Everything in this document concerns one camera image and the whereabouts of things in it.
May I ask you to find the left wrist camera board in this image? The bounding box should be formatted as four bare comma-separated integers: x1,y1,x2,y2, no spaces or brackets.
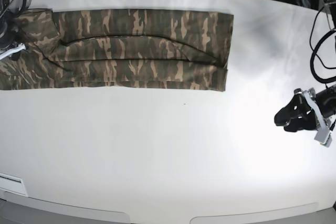
314,127,332,147

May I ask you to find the camouflage T-shirt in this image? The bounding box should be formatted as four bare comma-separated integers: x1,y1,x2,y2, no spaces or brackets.
1,9,234,92

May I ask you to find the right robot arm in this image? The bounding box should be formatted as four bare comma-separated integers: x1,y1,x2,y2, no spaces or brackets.
1,0,27,60

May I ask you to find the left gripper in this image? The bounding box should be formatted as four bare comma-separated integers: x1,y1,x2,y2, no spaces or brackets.
274,87,335,132

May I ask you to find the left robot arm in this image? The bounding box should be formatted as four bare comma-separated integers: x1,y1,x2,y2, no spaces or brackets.
274,0,335,133

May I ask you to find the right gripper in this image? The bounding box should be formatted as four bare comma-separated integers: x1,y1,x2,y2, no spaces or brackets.
0,18,26,60

